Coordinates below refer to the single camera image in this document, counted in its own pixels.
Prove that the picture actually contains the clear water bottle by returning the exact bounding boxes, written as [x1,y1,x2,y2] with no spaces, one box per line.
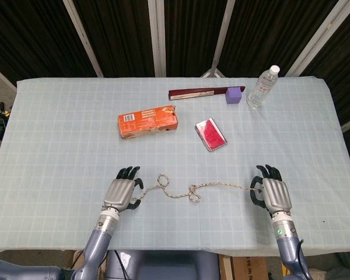
[246,65,281,110]

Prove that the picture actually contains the light wooden board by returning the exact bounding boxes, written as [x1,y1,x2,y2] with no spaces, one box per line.
[61,250,85,271]

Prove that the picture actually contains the light blue checked tablecloth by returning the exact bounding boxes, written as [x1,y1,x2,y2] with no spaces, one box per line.
[0,76,350,257]

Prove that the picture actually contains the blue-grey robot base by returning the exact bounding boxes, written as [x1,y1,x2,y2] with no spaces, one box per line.
[104,250,221,280]

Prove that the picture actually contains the orange snack box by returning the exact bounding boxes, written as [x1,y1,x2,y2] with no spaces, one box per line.
[117,105,179,141]

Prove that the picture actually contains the grey metal stand foot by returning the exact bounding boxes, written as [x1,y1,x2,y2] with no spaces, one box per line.
[200,66,226,79]

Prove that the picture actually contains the brown cardboard box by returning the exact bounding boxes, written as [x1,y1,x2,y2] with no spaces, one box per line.
[218,254,284,280]

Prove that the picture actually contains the white frame post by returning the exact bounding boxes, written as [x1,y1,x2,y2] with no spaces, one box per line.
[211,0,236,70]
[148,0,167,78]
[285,0,348,78]
[62,0,104,78]

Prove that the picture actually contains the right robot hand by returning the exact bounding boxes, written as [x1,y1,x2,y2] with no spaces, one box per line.
[250,164,293,218]

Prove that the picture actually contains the red ink pad case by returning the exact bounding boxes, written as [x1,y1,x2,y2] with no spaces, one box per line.
[194,117,229,152]

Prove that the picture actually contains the beige braided rope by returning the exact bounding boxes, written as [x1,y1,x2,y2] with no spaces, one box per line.
[133,173,263,204]

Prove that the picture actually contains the purple foam cube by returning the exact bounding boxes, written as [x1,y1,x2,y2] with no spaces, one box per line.
[225,86,242,105]

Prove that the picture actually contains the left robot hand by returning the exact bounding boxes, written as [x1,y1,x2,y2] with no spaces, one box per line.
[101,166,145,212]

